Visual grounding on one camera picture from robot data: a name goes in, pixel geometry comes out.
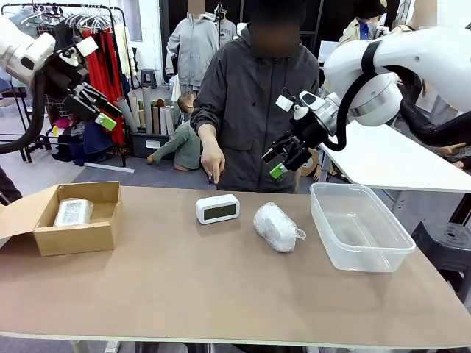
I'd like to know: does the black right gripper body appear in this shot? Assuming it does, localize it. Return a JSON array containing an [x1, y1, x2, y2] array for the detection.
[[283, 113, 330, 172]]

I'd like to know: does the dark sleeved bystander arm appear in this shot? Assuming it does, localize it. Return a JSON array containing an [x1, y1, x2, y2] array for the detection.
[[0, 165, 24, 206]]

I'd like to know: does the bubble-wrapped white clock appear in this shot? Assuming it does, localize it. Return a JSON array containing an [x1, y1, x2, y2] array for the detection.
[[252, 201, 308, 254]]

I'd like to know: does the grey paper roll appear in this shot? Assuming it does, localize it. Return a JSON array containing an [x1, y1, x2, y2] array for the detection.
[[114, 96, 139, 134]]

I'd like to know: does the person's right forearm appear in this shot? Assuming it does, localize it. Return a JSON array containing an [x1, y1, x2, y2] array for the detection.
[[196, 124, 222, 147]]

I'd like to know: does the grey hoodie mannequin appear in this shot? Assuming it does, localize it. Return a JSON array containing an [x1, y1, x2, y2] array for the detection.
[[165, 13, 221, 97]]

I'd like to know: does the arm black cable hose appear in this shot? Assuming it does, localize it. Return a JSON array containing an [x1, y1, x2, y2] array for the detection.
[[323, 40, 471, 152], [0, 71, 49, 154]]

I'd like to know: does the light grey hanging cardigan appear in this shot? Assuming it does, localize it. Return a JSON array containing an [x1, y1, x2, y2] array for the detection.
[[9, 7, 40, 40]]

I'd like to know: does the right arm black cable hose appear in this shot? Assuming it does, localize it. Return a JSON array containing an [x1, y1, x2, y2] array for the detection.
[[323, 40, 471, 152]]

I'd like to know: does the clear plastic container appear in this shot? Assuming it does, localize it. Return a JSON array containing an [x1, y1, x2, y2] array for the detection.
[[309, 182, 417, 274]]

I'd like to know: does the cream hanging cloth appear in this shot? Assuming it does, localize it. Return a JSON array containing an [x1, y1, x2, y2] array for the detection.
[[113, 24, 134, 80]]

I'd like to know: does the black bin with label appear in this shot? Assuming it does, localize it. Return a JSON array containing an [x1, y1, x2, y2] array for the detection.
[[130, 130, 174, 159]]

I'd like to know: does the tall pale paper roll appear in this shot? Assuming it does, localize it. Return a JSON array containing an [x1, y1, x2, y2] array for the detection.
[[141, 86, 154, 135]]

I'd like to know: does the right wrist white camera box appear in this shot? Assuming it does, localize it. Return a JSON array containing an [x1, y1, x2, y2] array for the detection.
[[275, 94, 296, 113]]

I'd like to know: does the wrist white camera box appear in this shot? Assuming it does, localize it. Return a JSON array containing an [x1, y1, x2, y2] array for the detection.
[[275, 94, 296, 113], [75, 35, 100, 57]]

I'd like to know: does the brown cardboard spool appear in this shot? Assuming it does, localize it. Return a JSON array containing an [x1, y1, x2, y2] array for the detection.
[[300, 149, 322, 180]]

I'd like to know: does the clock with printed label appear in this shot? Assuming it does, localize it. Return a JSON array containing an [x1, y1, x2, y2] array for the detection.
[[53, 198, 95, 227]]

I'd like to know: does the open brown cardboard box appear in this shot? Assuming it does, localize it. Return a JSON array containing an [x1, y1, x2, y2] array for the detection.
[[0, 180, 123, 257]]

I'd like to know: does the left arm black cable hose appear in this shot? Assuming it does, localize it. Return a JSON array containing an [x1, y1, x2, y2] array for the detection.
[[0, 71, 49, 154]]

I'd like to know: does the person in grey jacket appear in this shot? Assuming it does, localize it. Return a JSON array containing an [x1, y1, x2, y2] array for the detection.
[[190, 24, 320, 195]]

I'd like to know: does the black plastic stool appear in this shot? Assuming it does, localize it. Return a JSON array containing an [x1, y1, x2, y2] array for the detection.
[[410, 220, 471, 295]]

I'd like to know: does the black clothes rack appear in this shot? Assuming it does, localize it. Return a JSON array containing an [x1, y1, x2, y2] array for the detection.
[[0, 2, 130, 168]]

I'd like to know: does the white bar on floor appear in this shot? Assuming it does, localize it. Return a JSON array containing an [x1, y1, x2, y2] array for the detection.
[[84, 162, 135, 174]]

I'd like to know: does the white unwrapped digital clock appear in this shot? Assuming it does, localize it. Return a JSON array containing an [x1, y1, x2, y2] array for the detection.
[[194, 193, 241, 225]]

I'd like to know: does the small grey step stool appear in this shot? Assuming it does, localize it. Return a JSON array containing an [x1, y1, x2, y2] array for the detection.
[[140, 68, 157, 90]]

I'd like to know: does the black hat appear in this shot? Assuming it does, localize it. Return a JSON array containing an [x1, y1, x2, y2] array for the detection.
[[353, 0, 388, 19]]

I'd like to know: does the person's right hand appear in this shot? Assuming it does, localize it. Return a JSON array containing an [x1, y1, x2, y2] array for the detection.
[[200, 144, 227, 185]]

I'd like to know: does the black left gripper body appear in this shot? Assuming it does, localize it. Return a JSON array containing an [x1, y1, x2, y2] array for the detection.
[[64, 82, 108, 123]]

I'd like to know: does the beige coat blue shirt mannequin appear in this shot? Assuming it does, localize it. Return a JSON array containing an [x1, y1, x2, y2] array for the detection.
[[338, 17, 380, 46]]

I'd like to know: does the white side table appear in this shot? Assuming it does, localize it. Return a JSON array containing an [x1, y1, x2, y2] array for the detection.
[[318, 121, 471, 193]]

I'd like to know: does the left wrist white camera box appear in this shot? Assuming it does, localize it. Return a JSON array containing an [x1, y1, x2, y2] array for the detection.
[[75, 35, 100, 57]]

